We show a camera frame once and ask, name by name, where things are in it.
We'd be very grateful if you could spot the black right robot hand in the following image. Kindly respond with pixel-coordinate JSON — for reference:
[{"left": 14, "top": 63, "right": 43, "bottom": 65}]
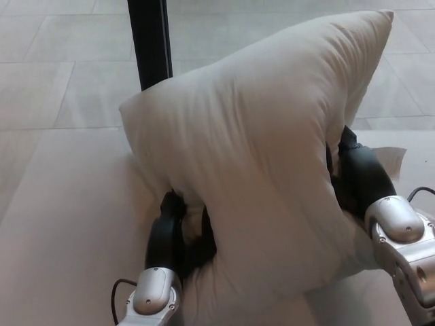
[{"left": 325, "top": 125, "right": 398, "bottom": 218}]

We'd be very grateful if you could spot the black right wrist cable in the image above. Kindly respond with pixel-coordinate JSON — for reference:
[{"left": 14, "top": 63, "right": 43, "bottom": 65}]
[{"left": 406, "top": 186, "right": 435, "bottom": 218}]

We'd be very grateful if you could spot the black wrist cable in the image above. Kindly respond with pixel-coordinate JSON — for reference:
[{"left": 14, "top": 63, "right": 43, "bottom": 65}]
[
  {"left": 110, "top": 278, "right": 138, "bottom": 326},
  {"left": 406, "top": 186, "right": 435, "bottom": 218}
]

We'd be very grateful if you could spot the white square pillow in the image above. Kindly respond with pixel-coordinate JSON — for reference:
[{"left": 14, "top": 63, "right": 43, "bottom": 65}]
[{"left": 118, "top": 9, "right": 408, "bottom": 326}]

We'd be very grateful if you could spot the black metal post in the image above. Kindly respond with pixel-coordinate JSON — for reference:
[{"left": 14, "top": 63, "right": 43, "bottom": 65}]
[{"left": 126, "top": 0, "right": 174, "bottom": 92}]

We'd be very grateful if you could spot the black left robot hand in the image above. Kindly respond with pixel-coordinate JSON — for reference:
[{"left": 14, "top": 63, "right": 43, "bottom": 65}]
[{"left": 143, "top": 191, "right": 218, "bottom": 288}]

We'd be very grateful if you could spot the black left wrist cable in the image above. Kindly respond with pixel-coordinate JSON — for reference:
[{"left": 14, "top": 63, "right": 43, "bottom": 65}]
[{"left": 110, "top": 278, "right": 138, "bottom": 326}]

